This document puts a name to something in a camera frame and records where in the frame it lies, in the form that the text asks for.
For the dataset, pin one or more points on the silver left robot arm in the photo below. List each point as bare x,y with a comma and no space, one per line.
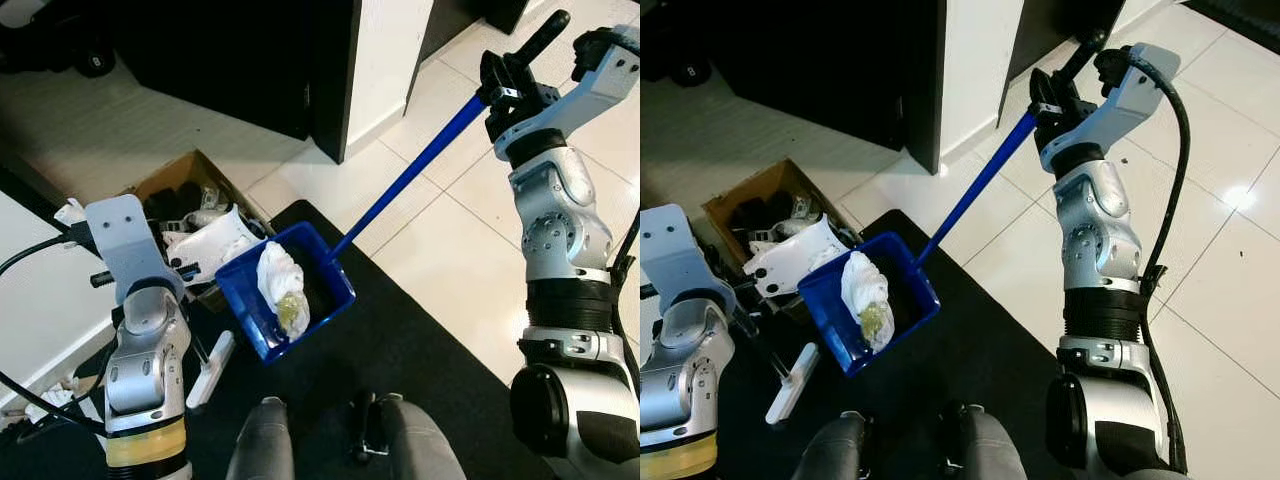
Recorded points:
685,390
145,370

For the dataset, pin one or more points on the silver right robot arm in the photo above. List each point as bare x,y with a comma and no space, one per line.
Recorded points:
1100,230
560,220

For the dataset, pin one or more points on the black floor mat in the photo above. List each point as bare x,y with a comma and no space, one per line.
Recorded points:
980,350
400,350

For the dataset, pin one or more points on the white table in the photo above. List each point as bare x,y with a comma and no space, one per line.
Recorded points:
40,300

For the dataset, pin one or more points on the white paper towel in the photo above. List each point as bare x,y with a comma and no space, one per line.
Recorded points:
70,212

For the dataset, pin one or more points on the black bundled parts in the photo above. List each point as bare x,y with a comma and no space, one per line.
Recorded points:
755,212
175,200

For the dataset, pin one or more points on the white plastic shell part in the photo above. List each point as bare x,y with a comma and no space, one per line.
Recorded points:
795,262
215,250

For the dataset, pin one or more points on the brown cardboard box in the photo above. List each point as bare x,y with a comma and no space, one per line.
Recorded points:
745,185
165,172

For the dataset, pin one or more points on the small white rag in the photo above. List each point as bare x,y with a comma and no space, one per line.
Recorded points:
50,398

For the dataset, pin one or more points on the black caster wheel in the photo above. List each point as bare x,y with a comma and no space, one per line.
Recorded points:
95,62
692,72

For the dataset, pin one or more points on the black cabinet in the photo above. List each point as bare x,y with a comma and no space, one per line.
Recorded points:
830,60
220,60

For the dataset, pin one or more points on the grey left robot leg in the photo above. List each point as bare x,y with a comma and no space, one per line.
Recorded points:
262,445
845,450

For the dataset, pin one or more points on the grey robot leg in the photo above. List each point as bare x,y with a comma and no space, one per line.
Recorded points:
262,445
845,450
1000,450
420,445

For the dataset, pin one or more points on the grey right robot leg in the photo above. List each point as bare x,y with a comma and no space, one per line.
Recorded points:
1000,450
420,445

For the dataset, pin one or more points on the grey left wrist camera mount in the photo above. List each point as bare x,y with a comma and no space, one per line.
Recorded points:
125,245
680,260

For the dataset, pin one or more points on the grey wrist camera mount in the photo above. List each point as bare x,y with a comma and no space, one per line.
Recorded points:
590,100
1130,105
680,260
125,245

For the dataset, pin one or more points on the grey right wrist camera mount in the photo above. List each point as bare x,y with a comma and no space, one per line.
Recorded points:
590,100
1130,105

